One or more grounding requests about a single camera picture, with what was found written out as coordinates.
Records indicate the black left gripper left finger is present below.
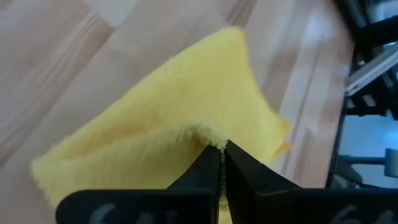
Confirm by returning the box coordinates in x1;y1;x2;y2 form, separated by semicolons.
55;145;223;224

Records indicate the yellow microfiber towel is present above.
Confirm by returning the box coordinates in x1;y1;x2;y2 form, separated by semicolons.
30;26;294;224

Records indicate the black aluminium extrusion frame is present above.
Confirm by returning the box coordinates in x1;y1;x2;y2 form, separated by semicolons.
326;0;398;189

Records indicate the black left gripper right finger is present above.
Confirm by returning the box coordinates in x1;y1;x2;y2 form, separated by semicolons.
223;139;398;224

